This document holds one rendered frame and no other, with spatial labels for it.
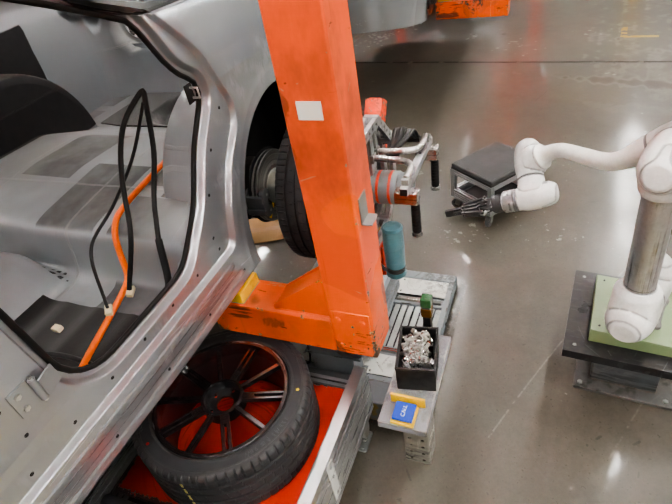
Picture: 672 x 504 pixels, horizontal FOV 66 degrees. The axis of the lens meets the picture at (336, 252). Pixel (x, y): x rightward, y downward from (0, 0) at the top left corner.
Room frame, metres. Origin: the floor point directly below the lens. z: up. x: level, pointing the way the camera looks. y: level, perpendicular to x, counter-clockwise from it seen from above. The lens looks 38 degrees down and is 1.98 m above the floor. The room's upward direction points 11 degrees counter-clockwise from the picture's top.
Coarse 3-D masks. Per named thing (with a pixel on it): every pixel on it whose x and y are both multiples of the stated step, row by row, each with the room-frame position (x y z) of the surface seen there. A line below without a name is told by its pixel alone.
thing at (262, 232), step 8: (256, 224) 3.06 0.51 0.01; (264, 224) 3.04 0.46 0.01; (272, 224) 3.02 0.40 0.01; (256, 232) 2.96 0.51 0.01; (264, 232) 2.94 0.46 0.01; (272, 232) 2.92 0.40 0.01; (280, 232) 2.89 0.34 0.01; (256, 240) 2.86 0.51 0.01; (264, 240) 2.84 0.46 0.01; (272, 240) 2.81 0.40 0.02
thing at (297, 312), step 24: (264, 288) 1.55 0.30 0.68; (288, 288) 1.48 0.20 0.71; (312, 288) 1.34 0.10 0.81; (240, 312) 1.48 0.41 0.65; (264, 312) 1.42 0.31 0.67; (288, 312) 1.39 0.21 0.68; (312, 312) 1.36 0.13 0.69; (264, 336) 1.44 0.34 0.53; (288, 336) 1.39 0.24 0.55; (312, 336) 1.34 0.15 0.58
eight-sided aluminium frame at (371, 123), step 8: (368, 120) 1.94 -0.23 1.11; (376, 120) 1.92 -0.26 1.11; (368, 128) 1.85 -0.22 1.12; (376, 128) 1.92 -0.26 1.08; (384, 128) 2.00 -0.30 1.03; (368, 136) 1.83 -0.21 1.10; (384, 136) 2.04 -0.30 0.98; (384, 144) 2.11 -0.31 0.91; (384, 168) 2.08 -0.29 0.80; (392, 168) 2.06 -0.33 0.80; (392, 208) 2.00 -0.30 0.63; (384, 216) 1.96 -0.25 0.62; (376, 224) 1.91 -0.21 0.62
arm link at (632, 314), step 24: (648, 144) 1.27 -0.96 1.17; (648, 168) 1.17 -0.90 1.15; (648, 192) 1.17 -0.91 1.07; (648, 216) 1.20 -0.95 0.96; (648, 240) 1.18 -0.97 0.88; (648, 264) 1.17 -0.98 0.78; (624, 288) 1.22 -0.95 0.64; (648, 288) 1.17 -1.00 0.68; (624, 312) 1.16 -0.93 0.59; (648, 312) 1.13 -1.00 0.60; (624, 336) 1.13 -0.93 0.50
